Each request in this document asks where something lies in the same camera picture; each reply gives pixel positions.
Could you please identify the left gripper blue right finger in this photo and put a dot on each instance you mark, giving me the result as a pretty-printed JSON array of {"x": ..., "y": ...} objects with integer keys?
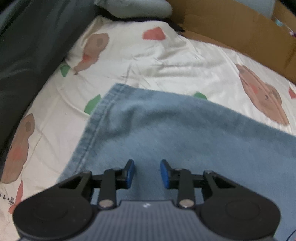
[{"x": 185, "y": 183}]

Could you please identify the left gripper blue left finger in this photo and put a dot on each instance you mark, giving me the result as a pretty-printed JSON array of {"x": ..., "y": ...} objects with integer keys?
[{"x": 84, "y": 183}]

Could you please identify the blue denim pants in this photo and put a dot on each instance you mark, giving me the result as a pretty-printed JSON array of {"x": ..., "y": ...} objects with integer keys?
[{"x": 193, "y": 133}]

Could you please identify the cream bear print bedsheet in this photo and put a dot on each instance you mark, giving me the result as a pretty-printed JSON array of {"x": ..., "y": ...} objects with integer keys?
[{"x": 148, "y": 55}]

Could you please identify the black cloth under pillow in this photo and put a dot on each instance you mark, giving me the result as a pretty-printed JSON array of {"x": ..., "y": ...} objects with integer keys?
[{"x": 171, "y": 23}]

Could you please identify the brown cardboard sheet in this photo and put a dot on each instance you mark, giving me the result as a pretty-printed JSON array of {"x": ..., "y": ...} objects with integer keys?
[{"x": 233, "y": 25}]

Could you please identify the dark grey pillow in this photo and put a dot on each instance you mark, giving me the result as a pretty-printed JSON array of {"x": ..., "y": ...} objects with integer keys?
[{"x": 35, "y": 38}]

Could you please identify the grey neck pillow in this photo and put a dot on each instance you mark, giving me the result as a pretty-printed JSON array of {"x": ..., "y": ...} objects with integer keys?
[{"x": 136, "y": 8}]

